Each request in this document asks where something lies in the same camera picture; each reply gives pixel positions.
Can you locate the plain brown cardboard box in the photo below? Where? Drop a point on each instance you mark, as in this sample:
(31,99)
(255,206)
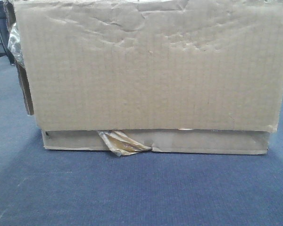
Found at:
(175,76)

